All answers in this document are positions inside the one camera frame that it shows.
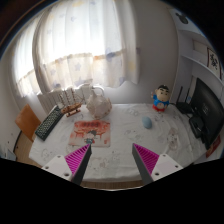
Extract gripper magenta ridged right finger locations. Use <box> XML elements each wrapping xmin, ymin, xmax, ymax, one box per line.
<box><xmin>132</xmin><ymin>143</ymin><xmax>182</xmax><ymax>185</ymax></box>

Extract gripper magenta ridged left finger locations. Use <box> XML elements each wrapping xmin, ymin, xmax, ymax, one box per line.
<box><xmin>42</xmin><ymin>144</ymin><xmax>92</xmax><ymax>185</ymax></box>

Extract red cartoon mouse pad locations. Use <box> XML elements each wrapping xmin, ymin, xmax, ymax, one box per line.
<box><xmin>69</xmin><ymin>120</ymin><xmax>111</xmax><ymax>147</ymax></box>

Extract black keyboard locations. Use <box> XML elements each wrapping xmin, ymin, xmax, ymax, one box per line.
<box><xmin>35</xmin><ymin>106</ymin><xmax>63</xmax><ymax>141</ymax></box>

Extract white patterned tablecloth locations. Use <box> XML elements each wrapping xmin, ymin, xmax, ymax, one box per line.
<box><xmin>29</xmin><ymin>104</ymin><xmax>206</xmax><ymax>182</ymax></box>

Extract wooden model sailing ship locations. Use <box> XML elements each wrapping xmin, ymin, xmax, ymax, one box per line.
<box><xmin>59</xmin><ymin>88</ymin><xmax>84</xmax><ymax>117</ymax></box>

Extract black device beside monitor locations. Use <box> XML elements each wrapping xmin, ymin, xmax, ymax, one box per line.
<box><xmin>189</xmin><ymin>116</ymin><xmax>204</xmax><ymax>138</ymax></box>

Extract wooden chair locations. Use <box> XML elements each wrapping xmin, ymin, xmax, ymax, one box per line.
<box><xmin>12</xmin><ymin>103</ymin><xmax>43</xmax><ymax>154</ymax></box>

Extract large white conch shell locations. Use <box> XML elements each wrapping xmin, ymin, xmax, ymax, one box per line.
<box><xmin>86</xmin><ymin>90</ymin><xmax>112</xmax><ymax>119</ymax></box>

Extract black wifi router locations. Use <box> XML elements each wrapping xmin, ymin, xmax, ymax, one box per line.
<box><xmin>175</xmin><ymin>88</ymin><xmax>192</xmax><ymax>114</ymax></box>

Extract white radiator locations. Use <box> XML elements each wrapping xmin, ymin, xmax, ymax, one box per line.
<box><xmin>37</xmin><ymin>84</ymin><xmax>91</xmax><ymax>113</ymax></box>

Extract cartoon boy figurine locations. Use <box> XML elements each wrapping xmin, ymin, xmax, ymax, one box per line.
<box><xmin>151</xmin><ymin>85</ymin><xmax>170</xmax><ymax>112</ymax></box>

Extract black computer monitor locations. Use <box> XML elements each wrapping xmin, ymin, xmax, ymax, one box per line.
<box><xmin>190</xmin><ymin>78</ymin><xmax>224</xmax><ymax>149</ymax></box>

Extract framed calligraphy picture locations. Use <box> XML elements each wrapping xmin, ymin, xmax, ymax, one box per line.
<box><xmin>207</xmin><ymin>48</ymin><xmax>221</xmax><ymax>78</ymax></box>

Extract white sheer curtain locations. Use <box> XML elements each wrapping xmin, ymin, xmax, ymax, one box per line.
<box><xmin>12</xmin><ymin>0</ymin><xmax>140</xmax><ymax>97</ymax></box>

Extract white wall shelf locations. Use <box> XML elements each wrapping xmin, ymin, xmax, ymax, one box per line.
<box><xmin>168</xmin><ymin>8</ymin><xmax>224</xmax><ymax>88</ymax></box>

